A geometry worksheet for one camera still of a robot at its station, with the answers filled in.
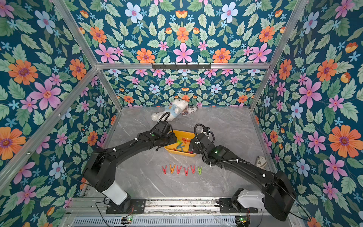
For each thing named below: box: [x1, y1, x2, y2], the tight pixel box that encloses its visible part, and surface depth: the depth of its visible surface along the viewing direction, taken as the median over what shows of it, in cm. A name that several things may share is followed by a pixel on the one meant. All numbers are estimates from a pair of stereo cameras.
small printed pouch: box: [181, 104, 199, 116], surface depth 117 cm
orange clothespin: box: [169, 164, 176, 175], surface depth 88 cm
